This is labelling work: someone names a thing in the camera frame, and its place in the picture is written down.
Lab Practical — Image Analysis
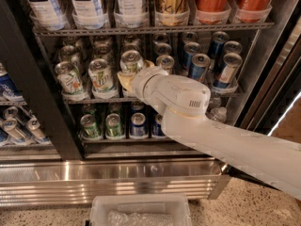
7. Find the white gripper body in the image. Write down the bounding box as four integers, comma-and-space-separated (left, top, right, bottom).
131, 66, 167, 104

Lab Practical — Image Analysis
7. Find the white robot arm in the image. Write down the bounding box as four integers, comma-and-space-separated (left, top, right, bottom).
118, 66, 301, 200

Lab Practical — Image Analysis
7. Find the front silver red bull can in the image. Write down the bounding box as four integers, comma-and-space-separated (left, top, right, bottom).
156, 55, 175, 74

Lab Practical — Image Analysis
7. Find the silver red bull can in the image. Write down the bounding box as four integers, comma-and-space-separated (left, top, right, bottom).
156, 55, 175, 74
154, 43, 172, 58

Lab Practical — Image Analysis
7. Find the second row 7up can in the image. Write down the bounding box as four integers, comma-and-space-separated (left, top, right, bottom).
59, 45, 84, 73
121, 43, 141, 53
93, 44, 114, 64

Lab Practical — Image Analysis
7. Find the second row middle 7up can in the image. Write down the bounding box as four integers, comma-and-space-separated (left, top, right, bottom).
93, 44, 114, 64

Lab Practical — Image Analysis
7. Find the left blue pepsi can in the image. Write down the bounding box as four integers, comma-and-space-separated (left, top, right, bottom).
130, 113, 148, 137

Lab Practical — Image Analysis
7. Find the blue pepsi can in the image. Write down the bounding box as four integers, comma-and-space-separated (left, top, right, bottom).
130, 113, 148, 137
152, 114, 165, 137

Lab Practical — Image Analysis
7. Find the right green can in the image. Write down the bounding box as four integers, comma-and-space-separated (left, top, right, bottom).
105, 113, 123, 138

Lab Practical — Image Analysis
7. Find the green can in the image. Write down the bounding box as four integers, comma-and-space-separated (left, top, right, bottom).
105, 113, 123, 138
80, 114, 102, 139

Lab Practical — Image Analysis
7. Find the middle blue pepsi can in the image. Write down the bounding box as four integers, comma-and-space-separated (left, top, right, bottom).
152, 114, 165, 137

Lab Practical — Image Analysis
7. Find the front blue red bull can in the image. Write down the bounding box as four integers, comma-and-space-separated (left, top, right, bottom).
188, 53, 211, 82

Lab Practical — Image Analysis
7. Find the gold drink can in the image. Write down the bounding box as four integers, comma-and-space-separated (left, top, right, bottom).
157, 0, 187, 26

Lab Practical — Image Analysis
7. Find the left green can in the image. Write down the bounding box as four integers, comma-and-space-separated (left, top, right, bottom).
80, 114, 102, 139

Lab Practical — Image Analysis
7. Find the second row left 7up can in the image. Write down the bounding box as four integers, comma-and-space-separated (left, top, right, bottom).
59, 45, 84, 73

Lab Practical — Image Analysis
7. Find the tall blue red bull can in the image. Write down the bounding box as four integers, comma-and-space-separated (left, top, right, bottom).
207, 31, 230, 71

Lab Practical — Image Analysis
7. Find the right front red bull can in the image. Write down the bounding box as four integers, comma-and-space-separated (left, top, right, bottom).
214, 53, 243, 89

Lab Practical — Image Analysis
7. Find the left coca cola can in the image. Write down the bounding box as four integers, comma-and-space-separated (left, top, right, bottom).
196, 0, 228, 24

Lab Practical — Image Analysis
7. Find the coca cola can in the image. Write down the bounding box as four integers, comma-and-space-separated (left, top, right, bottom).
237, 0, 271, 23
196, 0, 228, 24

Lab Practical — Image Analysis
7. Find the rear right red bull can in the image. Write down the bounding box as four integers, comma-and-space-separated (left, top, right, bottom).
222, 40, 243, 56

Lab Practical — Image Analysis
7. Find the left compartment right can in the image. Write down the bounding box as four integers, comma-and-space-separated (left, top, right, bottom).
26, 118, 51, 144

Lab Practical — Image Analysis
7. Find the compartment can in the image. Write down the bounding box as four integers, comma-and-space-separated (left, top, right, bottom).
26, 118, 51, 144
2, 119, 31, 143

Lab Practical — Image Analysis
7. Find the blue can left compartment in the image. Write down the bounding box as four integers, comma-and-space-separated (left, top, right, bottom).
0, 63, 24, 102

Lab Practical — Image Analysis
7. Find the fridge glass door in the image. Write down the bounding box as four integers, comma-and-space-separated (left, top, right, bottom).
228, 16, 301, 134

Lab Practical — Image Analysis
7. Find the right coca cola can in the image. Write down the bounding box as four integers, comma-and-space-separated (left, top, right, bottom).
237, 0, 271, 23

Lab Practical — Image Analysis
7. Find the left compartment lower can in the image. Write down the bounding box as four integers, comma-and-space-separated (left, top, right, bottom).
2, 119, 31, 143

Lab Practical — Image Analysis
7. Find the steel fridge base grille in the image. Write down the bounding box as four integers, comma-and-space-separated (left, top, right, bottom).
0, 158, 230, 207

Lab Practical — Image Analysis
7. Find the right tea bottle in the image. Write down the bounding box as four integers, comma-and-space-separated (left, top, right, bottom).
115, 0, 148, 28

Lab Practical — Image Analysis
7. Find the tea bottle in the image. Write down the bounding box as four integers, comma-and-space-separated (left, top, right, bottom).
27, 0, 67, 31
71, 0, 105, 29
115, 0, 148, 28

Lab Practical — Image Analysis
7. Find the rear clear water bottle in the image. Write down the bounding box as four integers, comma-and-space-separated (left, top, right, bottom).
209, 97, 221, 109

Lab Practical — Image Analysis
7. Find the clear water bottle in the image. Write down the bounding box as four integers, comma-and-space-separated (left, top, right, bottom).
209, 107, 227, 123
209, 97, 221, 109

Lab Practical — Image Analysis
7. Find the middle tea bottle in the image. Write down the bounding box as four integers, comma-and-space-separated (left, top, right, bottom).
71, 0, 105, 29

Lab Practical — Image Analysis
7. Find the front clear water bottle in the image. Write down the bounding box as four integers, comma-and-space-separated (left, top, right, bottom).
209, 107, 227, 123

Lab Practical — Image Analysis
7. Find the left tea bottle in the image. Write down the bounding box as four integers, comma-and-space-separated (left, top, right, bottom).
27, 0, 67, 31

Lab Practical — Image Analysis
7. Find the clear plastic bin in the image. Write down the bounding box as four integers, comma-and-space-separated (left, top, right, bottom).
89, 193, 192, 226

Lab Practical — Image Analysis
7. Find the black fridge center post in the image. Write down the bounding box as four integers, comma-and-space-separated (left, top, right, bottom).
0, 0, 84, 160

